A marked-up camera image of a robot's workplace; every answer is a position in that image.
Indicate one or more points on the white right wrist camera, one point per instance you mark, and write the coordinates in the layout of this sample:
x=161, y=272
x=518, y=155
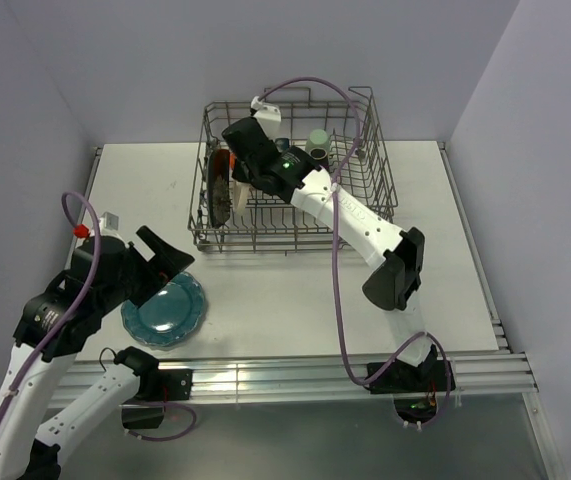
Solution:
x=267, y=115

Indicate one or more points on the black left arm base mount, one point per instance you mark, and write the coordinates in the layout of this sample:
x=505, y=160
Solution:
x=149, y=408

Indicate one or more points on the green cream round plate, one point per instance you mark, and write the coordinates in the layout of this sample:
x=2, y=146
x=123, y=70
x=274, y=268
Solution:
x=240, y=193

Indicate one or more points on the aluminium table edge rail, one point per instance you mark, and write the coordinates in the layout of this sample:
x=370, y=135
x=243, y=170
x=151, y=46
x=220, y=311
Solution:
x=292, y=377

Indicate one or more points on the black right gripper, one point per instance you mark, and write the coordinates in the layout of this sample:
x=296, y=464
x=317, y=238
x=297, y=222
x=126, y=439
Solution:
x=239, y=173

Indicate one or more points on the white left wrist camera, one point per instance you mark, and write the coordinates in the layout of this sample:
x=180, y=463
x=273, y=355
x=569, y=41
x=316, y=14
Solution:
x=108, y=227

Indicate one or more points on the teal scalloped plate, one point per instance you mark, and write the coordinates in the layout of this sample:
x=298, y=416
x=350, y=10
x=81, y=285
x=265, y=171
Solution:
x=170, y=316

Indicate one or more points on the grey wire dish rack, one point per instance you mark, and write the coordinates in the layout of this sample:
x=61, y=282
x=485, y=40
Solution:
x=356, y=148

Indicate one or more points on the light green plastic cup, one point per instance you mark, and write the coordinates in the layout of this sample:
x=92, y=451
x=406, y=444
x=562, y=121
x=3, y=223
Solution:
x=318, y=139

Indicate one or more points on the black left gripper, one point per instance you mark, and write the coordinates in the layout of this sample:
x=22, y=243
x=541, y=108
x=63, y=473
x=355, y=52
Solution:
x=160, y=268

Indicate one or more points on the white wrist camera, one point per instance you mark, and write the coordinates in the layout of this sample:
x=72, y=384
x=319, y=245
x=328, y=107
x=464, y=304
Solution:
x=108, y=227
x=267, y=115

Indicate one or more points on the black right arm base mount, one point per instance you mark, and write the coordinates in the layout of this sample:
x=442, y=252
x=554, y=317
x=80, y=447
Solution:
x=419, y=393

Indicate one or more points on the black floral square plate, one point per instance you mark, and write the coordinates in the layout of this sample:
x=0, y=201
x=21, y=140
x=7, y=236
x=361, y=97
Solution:
x=217, y=187

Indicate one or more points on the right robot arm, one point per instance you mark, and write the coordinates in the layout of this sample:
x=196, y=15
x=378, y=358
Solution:
x=395, y=256

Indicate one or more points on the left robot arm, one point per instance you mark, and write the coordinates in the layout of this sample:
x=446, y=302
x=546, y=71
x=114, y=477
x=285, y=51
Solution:
x=104, y=272

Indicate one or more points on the blue patterned bowl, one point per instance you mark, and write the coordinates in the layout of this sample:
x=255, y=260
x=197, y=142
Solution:
x=282, y=143

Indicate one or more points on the black mug brown inside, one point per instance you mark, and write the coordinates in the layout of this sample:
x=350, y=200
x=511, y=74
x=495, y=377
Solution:
x=321, y=156

